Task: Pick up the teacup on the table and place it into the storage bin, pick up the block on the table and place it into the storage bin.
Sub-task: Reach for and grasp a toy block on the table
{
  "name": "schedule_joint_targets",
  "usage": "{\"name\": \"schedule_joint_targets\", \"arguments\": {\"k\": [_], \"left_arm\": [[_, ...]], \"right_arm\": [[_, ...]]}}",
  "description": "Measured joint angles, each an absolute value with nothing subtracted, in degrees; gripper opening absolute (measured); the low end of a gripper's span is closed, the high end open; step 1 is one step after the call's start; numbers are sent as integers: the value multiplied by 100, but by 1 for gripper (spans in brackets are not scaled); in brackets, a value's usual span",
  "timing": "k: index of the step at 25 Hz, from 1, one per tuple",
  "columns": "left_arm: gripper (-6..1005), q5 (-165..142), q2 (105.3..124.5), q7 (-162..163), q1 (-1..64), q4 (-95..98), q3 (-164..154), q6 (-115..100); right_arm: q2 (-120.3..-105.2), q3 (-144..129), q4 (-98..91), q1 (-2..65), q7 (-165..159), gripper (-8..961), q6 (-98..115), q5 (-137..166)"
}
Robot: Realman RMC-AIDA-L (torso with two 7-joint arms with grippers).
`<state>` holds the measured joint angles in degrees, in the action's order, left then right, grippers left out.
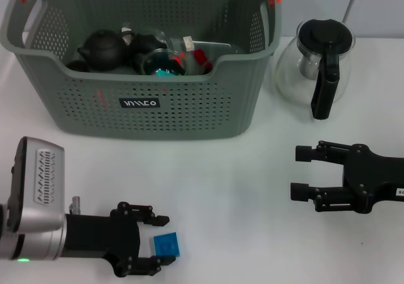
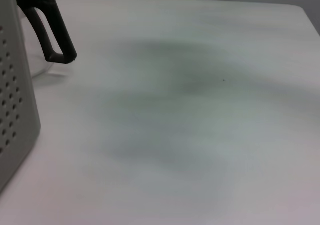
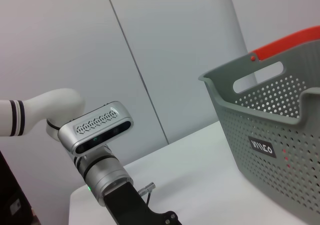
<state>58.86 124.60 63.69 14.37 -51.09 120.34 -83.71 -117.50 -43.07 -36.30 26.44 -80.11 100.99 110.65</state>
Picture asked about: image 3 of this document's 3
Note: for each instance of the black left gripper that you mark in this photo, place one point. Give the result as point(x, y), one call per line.
point(130, 210)

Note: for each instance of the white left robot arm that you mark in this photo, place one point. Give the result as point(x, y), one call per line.
point(57, 102)

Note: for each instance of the grey perforated plastic storage bin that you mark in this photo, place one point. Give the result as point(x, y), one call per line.
point(262, 185)

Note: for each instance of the black cabinet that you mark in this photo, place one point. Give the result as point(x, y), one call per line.
point(12, 197)

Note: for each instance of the left wrist camera housing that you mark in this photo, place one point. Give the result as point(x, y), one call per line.
point(95, 127)

